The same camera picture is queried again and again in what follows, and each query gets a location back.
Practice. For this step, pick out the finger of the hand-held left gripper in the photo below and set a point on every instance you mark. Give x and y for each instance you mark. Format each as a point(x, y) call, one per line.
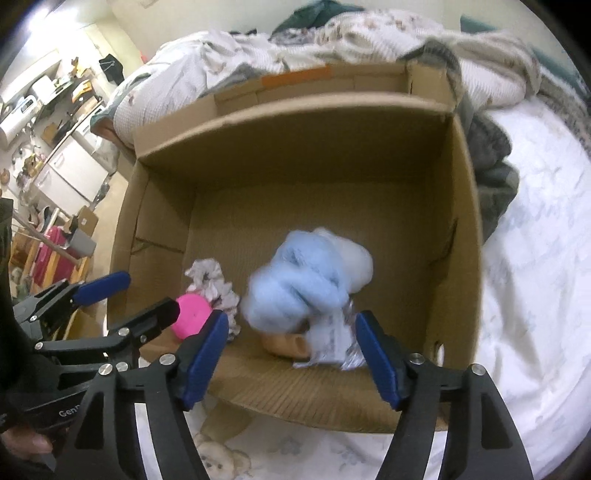
point(152, 316)
point(101, 284)

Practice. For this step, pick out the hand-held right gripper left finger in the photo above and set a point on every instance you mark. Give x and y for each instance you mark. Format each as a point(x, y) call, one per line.
point(205, 364)

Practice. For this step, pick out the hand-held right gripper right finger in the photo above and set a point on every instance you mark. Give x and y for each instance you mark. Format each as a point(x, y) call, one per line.
point(378, 364)

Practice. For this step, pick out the pink squishy toy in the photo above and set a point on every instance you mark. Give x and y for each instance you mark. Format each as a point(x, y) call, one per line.
point(194, 314)

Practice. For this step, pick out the clear plastic packet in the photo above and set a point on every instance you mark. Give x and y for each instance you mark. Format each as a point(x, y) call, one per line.
point(332, 341)

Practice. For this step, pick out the white floral scrunchie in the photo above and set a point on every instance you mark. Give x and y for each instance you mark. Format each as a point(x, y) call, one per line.
point(212, 281)

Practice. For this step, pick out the beige soft roll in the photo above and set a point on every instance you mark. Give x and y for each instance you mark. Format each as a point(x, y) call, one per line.
point(286, 344)

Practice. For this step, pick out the light blue plush toy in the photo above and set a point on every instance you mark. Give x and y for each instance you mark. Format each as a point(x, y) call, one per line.
point(300, 277)

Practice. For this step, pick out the brown cardboard box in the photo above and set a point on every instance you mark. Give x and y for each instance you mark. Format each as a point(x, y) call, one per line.
point(323, 161)

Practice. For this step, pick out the person's left hand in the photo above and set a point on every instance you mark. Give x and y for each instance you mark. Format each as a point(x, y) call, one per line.
point(27, 443)

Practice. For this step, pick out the grey bin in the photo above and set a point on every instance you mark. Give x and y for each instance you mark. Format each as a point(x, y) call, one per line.
point(82, 242)

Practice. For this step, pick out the pink storage bag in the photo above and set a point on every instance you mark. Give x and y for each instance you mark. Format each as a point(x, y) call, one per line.
point(53, 254)

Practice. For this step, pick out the small cardboard box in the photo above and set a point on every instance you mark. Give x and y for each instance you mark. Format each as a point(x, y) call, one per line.
point(85, 219)

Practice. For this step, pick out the white cabinet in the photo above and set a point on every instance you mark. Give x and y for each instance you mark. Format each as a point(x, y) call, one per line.
point(74, 170)

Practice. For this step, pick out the white kitchen appliance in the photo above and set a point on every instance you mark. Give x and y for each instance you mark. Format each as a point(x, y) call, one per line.
point(42, 86)

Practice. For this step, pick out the black hanging bag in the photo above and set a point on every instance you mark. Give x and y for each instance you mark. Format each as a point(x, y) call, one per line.
point(111, 69)

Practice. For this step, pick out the dark grey quilted jacket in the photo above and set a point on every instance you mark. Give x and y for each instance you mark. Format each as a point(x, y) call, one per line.
point(494, 152)

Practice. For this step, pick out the crochet blanket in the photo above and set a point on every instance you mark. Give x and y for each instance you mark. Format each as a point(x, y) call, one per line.
point(568, 115)

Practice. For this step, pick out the white patterned duvet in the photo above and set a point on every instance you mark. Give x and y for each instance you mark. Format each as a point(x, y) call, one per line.
point(369, 32)

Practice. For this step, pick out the teal pillow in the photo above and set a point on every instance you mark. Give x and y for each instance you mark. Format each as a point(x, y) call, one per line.
point(554, 64)

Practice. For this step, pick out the dark teal cloth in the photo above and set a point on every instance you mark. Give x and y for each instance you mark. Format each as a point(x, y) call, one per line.
point(323, 11)

